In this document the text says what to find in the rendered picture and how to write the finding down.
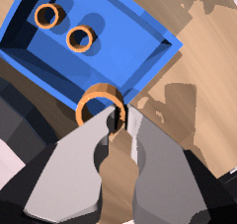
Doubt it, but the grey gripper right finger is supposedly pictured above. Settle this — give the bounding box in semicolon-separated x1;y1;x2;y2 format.
124;104;237;224

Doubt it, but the bronze bushing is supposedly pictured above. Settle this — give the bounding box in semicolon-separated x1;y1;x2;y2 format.
66;25;95;52
76;83;125;136
35;3;64;29

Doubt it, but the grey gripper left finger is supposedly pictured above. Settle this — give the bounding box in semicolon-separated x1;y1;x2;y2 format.
0;103;119;224

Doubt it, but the blue crate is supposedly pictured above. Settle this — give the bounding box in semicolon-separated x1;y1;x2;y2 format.
0;0;183;111

